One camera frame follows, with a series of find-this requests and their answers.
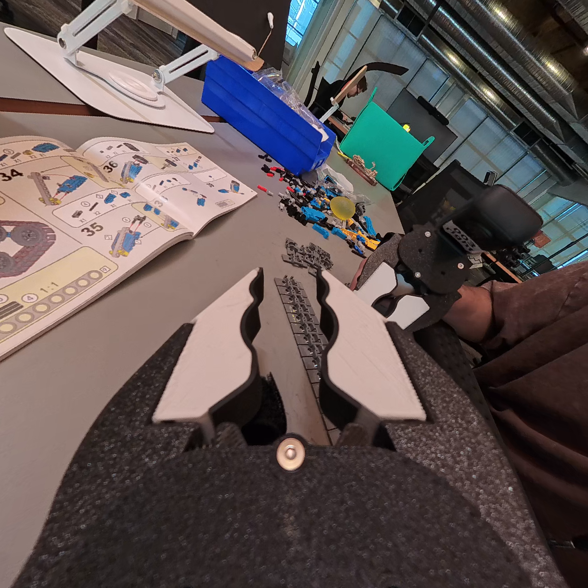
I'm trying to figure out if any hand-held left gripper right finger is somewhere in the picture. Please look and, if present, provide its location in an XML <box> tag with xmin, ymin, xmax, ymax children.
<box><xmin>316</xmin><ymin>268</ymin><xmax>428</xmax><ymax>437</ymax></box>

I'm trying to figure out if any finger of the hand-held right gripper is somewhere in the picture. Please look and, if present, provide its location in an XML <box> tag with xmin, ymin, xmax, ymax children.
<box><xmin>385</xmin><ymin>293</ymin><xmax>432</xmax><ymax>330</ymax></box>
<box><xmin>356</xmin><ymin>264</ymin><xmax>399</xmax><ymax>307</ymax></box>

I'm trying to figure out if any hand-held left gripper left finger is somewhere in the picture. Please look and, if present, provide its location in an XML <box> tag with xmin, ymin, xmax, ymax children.
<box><xmin>152</xmin><ymin>267</ymin><xmax>266</xmax><ymax>442</ymax></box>

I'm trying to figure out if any grey toy track chain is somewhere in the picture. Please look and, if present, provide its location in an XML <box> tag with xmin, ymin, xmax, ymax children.
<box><xmin>274</xmin><ymin>274</ymin><xmax>341</xmax><ymax>444</ymax></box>

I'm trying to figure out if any pile of grey links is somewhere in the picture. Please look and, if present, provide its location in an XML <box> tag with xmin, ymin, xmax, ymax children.
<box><xmin>281</xmin><ymin>238</ymin><xmax>334</xmax><ymax>276</ymax></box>

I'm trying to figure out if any person's right forearm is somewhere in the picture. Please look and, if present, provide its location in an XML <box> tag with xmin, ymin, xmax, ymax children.
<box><xmin>443</xmin><ymin>282</ymin><xmax>494</xmax><ymax>343</ymax></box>

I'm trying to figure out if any grey desk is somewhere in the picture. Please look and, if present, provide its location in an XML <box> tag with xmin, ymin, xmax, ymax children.
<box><xmin>0</xmin><ymin>21</ymin><xmax>407</xmax><ymax>579</ymax></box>

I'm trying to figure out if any black perforated pad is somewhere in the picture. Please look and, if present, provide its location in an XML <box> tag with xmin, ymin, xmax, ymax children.
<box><xmin>413</xmin><ymin>319</ymin><xmax>566</xmax><ymax>584</ymax></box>

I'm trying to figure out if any pile of small building bricks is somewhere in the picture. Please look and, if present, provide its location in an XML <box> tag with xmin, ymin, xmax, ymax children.
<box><xmin>259</xmin><ymin>154</ymin><xmax>382</xmax><ymax>255</ymax></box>

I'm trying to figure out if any clear plastic bag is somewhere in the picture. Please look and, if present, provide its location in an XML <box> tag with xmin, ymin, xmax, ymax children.
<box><xmin>322</xmin><ymin>165</ymin><xmax>356</xmax><ymax>194</ymax></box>

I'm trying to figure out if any small wooden model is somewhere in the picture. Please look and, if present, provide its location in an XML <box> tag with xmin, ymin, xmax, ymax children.
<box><xmin>345</xmin><ymin>155</ymin><xmax>379</xmax><ymax>185</ymax></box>

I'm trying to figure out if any green plastic bin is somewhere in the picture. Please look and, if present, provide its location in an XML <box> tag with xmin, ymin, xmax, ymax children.
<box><xmin>339</xmin><ymin>87</ymin><xmax>435</xmax><ymax>191</ymax></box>

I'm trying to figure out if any open instruction booklet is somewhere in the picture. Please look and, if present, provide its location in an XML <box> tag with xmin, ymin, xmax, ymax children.
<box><xmin>0</xmin><ymin>135</ymin><xmax>258</xmax><ymax>361</ymax></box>

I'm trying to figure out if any blue storage bin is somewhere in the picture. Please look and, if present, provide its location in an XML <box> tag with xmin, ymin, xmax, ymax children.
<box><xmin>201</xmin><ymin>57</ymin><xmax>337</xmax><ymax>176</ymax></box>

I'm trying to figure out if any crumpled clear plastic wrap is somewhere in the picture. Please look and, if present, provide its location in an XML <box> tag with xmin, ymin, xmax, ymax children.
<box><xmin>250</xmin><ymin>66</ymin><xmax>329</xmax><ymax>131</ymax></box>

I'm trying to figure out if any white laptop stand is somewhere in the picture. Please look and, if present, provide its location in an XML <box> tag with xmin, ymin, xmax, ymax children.
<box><xmin>4</xmin><ymin>0</ymin><xmax>276</xmax><ymax>134</ymax></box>

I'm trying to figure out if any black panel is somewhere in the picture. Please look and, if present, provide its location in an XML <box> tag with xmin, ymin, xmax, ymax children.
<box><xmin>184</xmin><ymin>0</ymin><xmax>292</xmax><ymax>70</ymax></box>

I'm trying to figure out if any dark wall screen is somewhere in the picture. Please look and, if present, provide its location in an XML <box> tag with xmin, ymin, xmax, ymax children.
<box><xmin>385</xmin><ymin>87</ymin><xmax>460</xmax><ymax>159</ymax></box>

